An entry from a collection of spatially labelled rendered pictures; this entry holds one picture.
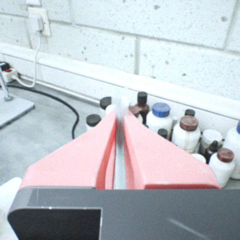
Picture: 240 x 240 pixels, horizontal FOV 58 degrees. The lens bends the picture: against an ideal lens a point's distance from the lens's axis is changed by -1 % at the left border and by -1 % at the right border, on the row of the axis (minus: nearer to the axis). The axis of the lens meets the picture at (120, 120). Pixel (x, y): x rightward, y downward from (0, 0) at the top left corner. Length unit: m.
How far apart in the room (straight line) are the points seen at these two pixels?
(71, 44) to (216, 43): 0.45
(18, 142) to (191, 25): 0.52
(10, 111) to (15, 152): 0.18
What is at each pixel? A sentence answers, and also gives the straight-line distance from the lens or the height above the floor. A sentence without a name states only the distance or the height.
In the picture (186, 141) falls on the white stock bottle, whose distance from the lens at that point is 0.50.
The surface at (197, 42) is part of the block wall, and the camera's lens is 0.58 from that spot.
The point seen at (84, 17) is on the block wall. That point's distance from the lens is 0.72.
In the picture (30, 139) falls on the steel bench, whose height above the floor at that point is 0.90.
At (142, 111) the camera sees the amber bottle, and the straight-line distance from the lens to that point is 0.58.
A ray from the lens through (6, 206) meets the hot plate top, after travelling 0.41.
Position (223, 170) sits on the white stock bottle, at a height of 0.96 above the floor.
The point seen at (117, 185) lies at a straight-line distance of 0.16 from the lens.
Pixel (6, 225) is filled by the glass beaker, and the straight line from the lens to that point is 0.37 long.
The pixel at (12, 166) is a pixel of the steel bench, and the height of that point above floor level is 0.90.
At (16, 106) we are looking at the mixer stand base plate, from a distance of 0.78.
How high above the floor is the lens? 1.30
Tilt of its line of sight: 37 degrees down
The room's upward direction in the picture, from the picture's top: straight up
